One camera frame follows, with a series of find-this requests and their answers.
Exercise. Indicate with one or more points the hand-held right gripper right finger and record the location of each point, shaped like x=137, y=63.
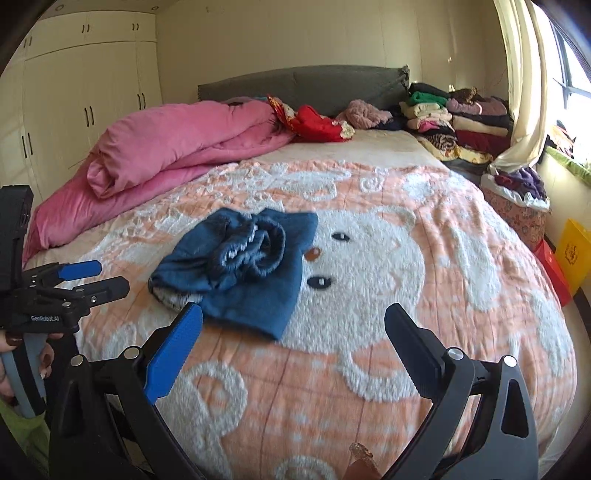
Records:
x=411, y=350

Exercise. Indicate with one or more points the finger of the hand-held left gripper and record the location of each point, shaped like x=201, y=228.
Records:
x=78, y=271
x=101, y=288

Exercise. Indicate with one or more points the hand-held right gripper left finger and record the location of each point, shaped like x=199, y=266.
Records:
x=175, y=355

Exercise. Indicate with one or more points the blue denim pants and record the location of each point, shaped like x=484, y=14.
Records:
x=268, y=286

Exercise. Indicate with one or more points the person's right hand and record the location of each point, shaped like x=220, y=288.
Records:
x=364, y=464

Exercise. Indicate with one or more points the person's left hand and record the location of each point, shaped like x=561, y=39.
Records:
x=7, y=374

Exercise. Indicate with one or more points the peach and white printed blanket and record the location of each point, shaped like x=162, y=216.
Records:
x=369, y=240

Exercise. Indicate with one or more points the pink duvet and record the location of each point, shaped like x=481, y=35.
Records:
x=152, y=147

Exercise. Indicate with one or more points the red box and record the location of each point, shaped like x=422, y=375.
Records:
x=554, y=272

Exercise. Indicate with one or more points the floral fabric basket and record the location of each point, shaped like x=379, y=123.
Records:
x=517, y=221

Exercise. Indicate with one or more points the person's yellow-green garment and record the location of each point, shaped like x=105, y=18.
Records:
x=23, y=438

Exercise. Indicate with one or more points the cream wardrobe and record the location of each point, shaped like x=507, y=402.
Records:
x=83, y=83

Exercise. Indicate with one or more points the yellow paper bag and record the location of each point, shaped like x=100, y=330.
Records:
x=575, y=251

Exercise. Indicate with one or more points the purple clothes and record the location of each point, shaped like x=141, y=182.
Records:
x=521, y=182

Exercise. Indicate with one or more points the yellow floral cloth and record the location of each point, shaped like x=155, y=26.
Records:
x=473, y=156

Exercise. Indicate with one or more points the stack of folded clothes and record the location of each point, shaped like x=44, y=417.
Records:
x=482, y=122
x=427, y=113

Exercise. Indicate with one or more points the mauve fluffy cloth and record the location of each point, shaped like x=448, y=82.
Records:
x=362, y=113

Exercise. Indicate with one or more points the red patterned cloth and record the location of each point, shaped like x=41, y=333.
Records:
x=314, y=122

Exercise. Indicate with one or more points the patterned windowsill cloth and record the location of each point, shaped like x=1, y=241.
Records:
x=570, y=154

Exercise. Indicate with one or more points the grey upholstered headboard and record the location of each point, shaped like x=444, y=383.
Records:
x=323, y=87

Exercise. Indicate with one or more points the cream curtain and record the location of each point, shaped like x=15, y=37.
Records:
x=526, y=92

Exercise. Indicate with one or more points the window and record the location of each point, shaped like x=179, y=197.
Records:
x=577, y=69

